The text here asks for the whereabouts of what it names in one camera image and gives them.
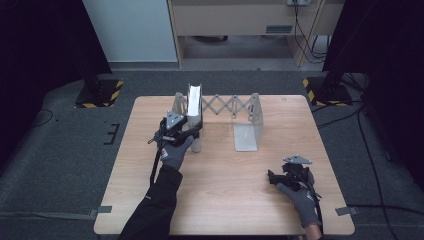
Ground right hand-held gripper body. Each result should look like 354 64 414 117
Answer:
280 154 315 193

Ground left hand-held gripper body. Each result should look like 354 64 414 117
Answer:
147 110 192 147

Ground white book with grey figures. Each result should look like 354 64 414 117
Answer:
186 83 204 154

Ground expandable metal book rack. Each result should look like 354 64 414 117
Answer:
171 92 265 153

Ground person's left hand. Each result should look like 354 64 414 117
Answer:
159 134 196 171

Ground person's right hand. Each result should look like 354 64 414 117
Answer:
275 182 323 229

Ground grey tape piece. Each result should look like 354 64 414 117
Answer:
334 206 360 217
89 205 114 218

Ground black hazard-striped stand base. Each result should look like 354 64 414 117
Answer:
74 78 125 109
302 76 354 107

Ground white panel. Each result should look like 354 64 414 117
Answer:
81 0 179 64

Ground light wooden desk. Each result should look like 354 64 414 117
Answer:
166 0 346 70

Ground grey desk label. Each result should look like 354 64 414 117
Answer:
265 24 294 35

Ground black curtain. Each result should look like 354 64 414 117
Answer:
0 0 113 174
321 0 424 193

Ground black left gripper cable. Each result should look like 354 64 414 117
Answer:
149 117 168 187

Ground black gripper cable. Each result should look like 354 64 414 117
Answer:
149 117 168 187
301 169 325 236

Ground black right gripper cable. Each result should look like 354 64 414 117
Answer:
301 169 325 236

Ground thin black floor cable loop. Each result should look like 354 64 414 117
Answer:
33 108 54 127

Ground black hanging cables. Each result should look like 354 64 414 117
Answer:
292 3 330 65

